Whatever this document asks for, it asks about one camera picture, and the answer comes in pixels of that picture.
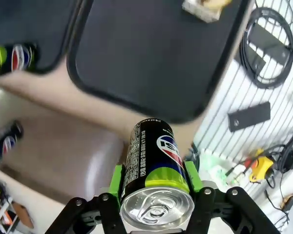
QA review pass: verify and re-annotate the Pepsi zero lime can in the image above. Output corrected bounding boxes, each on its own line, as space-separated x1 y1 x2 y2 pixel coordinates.
0 120 24 164
0 43 39 80
119 118 195 226

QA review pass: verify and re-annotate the black power adapter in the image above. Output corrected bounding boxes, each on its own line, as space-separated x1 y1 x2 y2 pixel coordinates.
281 133 293 173

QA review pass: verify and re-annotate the black flat power box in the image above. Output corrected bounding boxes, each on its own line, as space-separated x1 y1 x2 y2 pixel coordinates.
248 23 293 72

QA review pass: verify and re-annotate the brown plastic serving tray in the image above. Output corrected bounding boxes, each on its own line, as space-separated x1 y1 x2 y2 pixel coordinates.
0 87 126 204

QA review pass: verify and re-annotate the yellow emergency stop button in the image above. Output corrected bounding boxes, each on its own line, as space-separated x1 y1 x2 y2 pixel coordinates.
248 156 274 184

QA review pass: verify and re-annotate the wrapped donut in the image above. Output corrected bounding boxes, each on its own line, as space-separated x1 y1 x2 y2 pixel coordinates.
181 0 233 24

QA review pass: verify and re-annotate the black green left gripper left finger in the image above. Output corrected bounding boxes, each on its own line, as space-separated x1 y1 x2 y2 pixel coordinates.
50 164 128 234

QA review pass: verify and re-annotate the black rectangular plate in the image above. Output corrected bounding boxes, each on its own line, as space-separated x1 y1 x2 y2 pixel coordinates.
227 101 272 133

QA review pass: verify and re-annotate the dark grey serving tray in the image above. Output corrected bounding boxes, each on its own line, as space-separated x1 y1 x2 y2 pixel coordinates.
0 0 85 75
66 0 256 124

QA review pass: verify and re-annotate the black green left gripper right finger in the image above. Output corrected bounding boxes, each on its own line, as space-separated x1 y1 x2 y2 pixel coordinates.
184 160 282 234

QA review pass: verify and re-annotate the coiled black cable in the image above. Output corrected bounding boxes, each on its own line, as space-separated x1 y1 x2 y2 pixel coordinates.
240 6 293 89

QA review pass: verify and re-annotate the crumpled clear plastic bag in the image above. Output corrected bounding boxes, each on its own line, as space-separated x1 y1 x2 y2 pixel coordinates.
201 149 236 187

